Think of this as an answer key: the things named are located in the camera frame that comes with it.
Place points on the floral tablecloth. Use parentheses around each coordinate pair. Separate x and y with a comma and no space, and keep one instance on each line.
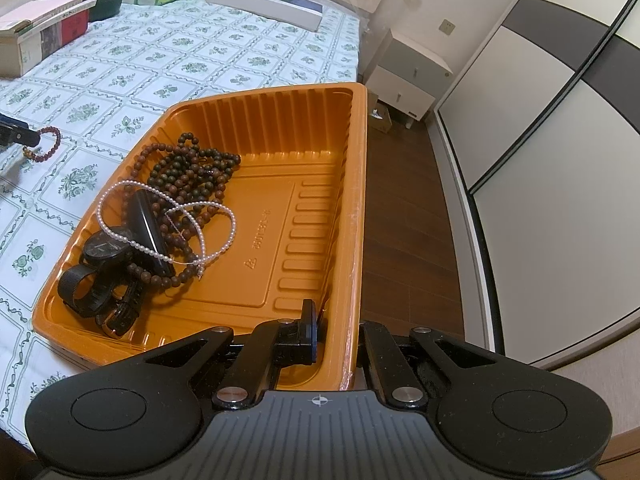
(200,50)

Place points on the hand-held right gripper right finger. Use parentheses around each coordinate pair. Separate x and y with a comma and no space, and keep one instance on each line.
(382,360)

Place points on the white grey wardrobe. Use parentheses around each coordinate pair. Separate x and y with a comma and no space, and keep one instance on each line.
(550,160)

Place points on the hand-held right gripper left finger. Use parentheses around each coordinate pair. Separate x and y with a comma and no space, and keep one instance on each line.
(306,332)

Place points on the orange plastic tray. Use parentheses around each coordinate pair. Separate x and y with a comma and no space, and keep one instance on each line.
(290,240)

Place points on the black wristwatch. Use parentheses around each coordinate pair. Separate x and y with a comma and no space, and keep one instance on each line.
(105,250)

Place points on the wall socket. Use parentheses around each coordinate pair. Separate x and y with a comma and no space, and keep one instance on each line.
(447,26)

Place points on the blue book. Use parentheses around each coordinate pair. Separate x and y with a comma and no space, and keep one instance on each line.
(310,4)

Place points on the small cardboard box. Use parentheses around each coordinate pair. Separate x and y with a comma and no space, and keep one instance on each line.
(380,120)

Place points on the long white box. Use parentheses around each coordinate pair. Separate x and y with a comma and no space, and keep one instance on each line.
(260,6)

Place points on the white nightstand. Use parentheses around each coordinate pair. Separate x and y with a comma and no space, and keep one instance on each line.
(400,85)

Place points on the stack of books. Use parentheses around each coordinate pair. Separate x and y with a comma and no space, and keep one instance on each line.
(30,45)

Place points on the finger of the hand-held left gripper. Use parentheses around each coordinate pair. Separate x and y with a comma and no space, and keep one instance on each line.
(20,136)
(12,121)

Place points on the black smart band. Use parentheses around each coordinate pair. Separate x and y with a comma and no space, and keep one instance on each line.
(147,232)

